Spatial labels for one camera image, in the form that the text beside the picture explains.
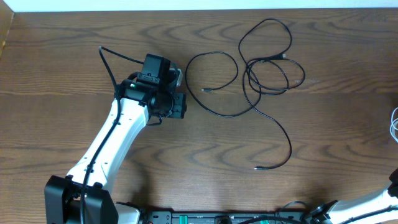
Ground black left camera cable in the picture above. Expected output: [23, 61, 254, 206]
[77, 45, 147, 224]

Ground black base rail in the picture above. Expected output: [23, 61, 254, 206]
[118, 202, 312, 224]

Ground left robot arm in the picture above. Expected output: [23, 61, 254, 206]
[44, 54, 187, 223]

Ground white usb cable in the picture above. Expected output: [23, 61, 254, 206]
[389, 106, 398, 144]

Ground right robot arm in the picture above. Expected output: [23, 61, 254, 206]
[304, 170, 397, 224]

